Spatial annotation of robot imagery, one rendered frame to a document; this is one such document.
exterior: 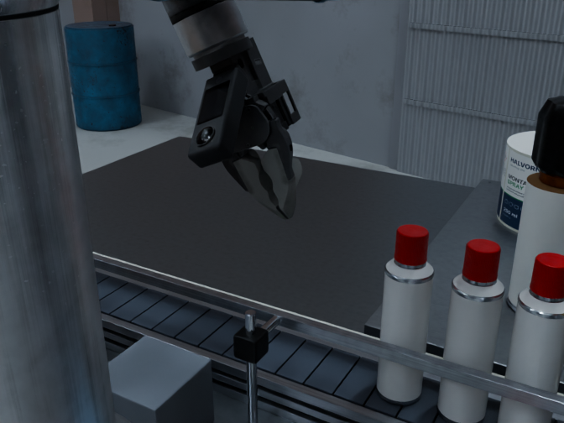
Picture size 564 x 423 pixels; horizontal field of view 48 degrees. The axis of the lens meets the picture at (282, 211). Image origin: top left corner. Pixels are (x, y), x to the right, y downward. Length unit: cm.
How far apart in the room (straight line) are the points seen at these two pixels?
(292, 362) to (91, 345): 50
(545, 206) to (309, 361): 36
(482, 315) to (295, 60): 398
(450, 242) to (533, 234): 27
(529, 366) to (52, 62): 53
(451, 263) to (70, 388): 82
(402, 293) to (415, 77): 335
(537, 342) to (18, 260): 50
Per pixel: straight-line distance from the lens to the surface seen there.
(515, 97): 372
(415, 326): 70
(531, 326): 66
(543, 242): 90
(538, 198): 88
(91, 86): 512
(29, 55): 27
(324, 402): 76
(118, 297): 97
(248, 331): 69
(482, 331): 67
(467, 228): 120
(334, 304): 102
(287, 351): 83
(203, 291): 79
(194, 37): 72
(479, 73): 379
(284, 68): 464
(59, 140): 28
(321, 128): 451
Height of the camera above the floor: 136
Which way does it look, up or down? 23 degrees down
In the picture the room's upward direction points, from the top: straight up
